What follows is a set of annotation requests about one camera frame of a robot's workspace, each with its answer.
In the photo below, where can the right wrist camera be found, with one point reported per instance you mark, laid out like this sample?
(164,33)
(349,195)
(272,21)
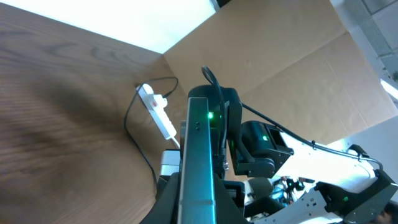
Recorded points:
(170,162)

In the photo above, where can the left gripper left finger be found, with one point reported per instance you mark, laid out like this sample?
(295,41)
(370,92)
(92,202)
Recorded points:
(165,208)

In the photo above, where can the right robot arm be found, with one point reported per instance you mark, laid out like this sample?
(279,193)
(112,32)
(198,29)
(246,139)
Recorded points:
(347,186)

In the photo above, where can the white charger plug adapter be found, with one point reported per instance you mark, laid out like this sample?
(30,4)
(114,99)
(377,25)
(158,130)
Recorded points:
(159,102)

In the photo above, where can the brown cardboard panel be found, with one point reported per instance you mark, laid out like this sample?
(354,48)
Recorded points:
(293,61)

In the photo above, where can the white power strip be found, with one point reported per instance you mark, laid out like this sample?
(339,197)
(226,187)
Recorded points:
(160,117)

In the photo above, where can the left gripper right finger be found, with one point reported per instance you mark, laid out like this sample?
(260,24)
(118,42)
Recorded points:
(226,210)

